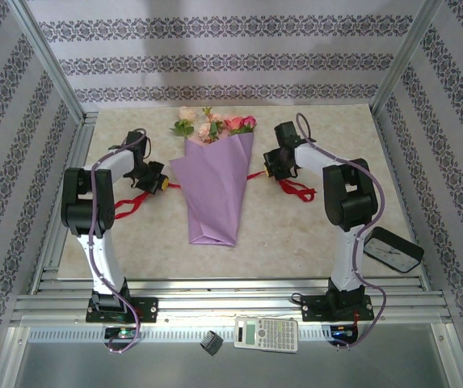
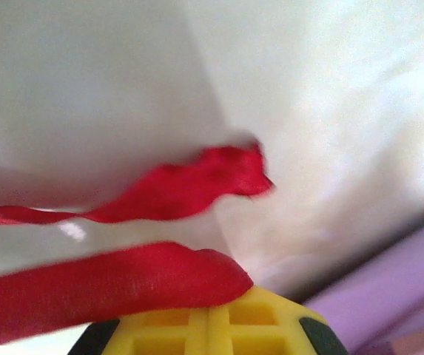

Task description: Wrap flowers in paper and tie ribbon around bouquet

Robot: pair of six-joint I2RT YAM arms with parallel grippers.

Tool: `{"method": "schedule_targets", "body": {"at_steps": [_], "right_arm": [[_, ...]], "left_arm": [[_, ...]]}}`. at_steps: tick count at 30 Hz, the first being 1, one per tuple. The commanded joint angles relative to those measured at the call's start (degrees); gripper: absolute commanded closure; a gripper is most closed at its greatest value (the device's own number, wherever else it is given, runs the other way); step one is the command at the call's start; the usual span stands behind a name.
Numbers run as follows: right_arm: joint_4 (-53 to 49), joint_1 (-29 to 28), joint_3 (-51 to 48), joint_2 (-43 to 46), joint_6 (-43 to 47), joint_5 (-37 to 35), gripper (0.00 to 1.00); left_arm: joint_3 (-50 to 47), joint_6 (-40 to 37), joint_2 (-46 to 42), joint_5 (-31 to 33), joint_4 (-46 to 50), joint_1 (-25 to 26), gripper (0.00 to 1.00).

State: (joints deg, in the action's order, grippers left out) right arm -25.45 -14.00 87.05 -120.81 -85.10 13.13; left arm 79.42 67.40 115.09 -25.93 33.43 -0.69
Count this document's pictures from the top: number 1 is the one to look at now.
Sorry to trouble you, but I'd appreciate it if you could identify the red ribbon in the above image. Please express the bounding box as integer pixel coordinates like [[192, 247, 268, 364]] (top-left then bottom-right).
[[113, 171, 317, 221]]

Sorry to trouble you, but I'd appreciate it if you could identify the pink and purple wrapping paper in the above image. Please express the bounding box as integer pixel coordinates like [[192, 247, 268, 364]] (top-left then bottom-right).
[[169, 132, 255, 247]]

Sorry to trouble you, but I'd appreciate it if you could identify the peach artificial rose with bud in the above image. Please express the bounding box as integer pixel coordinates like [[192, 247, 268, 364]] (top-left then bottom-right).
[[196, 106, 226, 145]]

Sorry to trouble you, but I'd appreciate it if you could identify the black rectangular desk clock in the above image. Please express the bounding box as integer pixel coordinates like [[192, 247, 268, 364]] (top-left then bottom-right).
[[362, 226, 425, 275]]

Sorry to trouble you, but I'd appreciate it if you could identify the left controller board green light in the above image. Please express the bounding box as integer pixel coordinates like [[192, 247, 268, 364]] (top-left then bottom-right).
[[104, 327, 139, 340]]

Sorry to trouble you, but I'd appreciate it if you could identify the grey scientific calculator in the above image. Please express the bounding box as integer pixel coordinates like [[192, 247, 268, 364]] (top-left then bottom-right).
[[234, 316, 299, 355]]

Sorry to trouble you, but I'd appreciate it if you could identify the small black ribbed plastic part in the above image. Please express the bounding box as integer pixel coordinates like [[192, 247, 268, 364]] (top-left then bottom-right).
[[200, 330, 224, 356]]

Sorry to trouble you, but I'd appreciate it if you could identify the right controller board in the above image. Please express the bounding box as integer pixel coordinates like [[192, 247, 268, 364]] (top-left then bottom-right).
[[330, 325, 360, 343]]

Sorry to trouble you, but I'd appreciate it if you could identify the grey sheet metal panel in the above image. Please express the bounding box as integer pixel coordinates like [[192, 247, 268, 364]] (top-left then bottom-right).
[[12, 341, 452, 388]]

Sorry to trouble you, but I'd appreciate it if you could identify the aluminium right side rail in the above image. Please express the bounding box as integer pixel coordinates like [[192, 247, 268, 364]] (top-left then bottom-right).
[[374, 108, 432, 290]]

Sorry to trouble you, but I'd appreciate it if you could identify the aluminium left side rail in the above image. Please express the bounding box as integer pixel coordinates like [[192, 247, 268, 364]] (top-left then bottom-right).
[[31, 115, 99, 294]]

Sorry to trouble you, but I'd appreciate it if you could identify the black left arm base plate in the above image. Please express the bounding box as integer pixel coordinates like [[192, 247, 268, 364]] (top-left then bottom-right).
[[86, 297, 159, 324]]

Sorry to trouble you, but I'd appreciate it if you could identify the aluminium front frame rail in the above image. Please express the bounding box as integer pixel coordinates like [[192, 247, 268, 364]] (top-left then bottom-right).
[[11, 276, 454, 327]]

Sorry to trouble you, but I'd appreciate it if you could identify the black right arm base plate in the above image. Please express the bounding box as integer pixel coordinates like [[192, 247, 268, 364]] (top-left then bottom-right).
[[300, 294, 374, 323]]

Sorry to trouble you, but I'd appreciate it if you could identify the slotted grey cable duct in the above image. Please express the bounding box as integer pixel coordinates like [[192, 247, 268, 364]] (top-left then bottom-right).
[[27, 325, 438, 343]]

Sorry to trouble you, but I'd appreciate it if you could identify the aluminium left frame post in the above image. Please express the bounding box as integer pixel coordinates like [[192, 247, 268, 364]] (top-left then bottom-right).
[[6, 0, 86, 124]]

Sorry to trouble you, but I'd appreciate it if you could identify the aluminium frame post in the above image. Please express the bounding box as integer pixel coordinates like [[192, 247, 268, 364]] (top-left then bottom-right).
[[370, 0, 446, 116], [6, 0, 86, 124]]

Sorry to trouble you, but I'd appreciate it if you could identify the aluminium right frame post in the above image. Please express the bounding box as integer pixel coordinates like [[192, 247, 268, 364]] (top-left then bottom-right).
[[370, 0, 446, 116]]

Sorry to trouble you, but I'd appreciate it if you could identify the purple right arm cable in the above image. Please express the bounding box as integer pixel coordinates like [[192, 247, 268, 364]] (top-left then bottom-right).
[[295, 112, 388, 352]]

